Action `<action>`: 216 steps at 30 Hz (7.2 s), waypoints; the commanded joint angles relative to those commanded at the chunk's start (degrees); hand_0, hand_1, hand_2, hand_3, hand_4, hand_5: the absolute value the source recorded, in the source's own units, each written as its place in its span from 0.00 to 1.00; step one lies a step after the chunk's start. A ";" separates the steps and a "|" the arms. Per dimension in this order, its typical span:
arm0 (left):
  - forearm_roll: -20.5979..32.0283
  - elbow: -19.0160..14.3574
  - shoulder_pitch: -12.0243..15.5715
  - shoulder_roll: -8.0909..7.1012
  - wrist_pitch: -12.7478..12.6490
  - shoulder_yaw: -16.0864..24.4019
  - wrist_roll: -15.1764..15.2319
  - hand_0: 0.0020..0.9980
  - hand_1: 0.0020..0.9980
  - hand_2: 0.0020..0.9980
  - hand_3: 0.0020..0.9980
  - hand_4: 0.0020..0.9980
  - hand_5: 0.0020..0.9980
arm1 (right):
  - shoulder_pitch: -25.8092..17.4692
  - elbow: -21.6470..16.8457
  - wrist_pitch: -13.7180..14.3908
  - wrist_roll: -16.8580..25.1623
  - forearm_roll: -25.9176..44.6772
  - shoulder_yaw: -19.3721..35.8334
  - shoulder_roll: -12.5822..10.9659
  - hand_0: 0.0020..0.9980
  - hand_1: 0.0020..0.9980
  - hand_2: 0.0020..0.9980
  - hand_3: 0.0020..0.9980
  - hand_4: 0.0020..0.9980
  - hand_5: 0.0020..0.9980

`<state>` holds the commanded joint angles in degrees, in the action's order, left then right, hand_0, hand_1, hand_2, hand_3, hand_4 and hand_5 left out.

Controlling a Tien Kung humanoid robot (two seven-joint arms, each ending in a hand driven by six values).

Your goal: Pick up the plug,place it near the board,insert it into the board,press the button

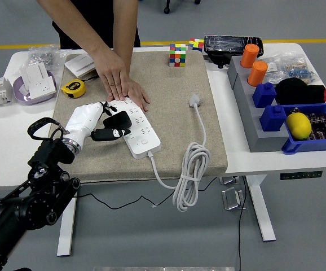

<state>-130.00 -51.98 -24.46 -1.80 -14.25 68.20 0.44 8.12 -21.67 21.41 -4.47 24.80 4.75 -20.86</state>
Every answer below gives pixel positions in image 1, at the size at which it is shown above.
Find white power strip cord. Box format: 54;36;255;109
146;94;212;212

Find grey-brown mat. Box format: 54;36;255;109
50;50;228;183

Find person's right hand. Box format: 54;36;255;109
95;53;130;102

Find plastic bag of screws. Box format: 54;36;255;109
27;46;68;71

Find grey stepped block holder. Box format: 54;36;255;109
227;55;290;153

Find silver metal bracket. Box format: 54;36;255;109
219;176;241;186
221;186;247;211

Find person's torso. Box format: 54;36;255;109
51;0;142;49

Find black table control panel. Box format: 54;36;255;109
280;171;323;181

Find purple bowl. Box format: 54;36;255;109
12;70;57;106

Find black pouch with red end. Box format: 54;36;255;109
275;78;326;106

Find white power strip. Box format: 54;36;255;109
108;98;162;160

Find clear bags of components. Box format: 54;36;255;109
261;52;318;85

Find person's left hand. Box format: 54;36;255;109
106;78;151;112

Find black plug adapter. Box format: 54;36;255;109
103;111;133;130

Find black floor cable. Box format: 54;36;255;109
237;176;248;271

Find colourful puzzle cube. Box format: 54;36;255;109
187;38;205;53
169;43;187;68

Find orange cylinder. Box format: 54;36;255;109
240;43;261;69
246;60;269;87

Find thin black adapter cord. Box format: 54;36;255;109
75;177;219;211

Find dark capacitors pile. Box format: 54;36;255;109
306;112;326;141

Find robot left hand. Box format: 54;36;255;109
63;100;132;145

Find yellow lemon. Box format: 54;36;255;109
285;112;312;141

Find blue plastic bin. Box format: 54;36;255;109
281;102;326;155

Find yellow tape measure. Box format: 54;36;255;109
60;78;87;99

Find white wall switch panel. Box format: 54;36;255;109
64;53;98;78

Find black plastic-wrapped box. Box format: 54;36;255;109
204;34;265;69

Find white blank switch plate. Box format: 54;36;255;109
20;62;50;85

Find blue block with knob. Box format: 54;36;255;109
252;82;277;108
259;104;288;133

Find white wall socket plate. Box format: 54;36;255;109
27;77;54;99

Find black office chair base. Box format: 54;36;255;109
164;0;202;15

